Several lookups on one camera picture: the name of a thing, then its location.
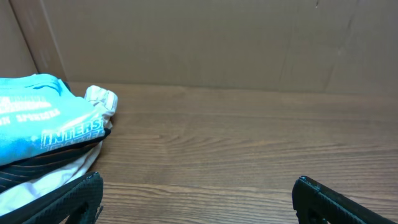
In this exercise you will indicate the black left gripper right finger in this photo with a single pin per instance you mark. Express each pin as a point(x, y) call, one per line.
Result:
point(315, 203)

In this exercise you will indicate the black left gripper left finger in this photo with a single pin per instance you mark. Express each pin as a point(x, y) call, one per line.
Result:
point(77, 202)

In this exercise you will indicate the light blue printed t-shirt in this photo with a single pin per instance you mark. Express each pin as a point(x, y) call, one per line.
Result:
point(40, 114)

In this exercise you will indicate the pale pink folded garment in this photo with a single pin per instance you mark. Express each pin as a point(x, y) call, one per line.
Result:
point(105, 102)

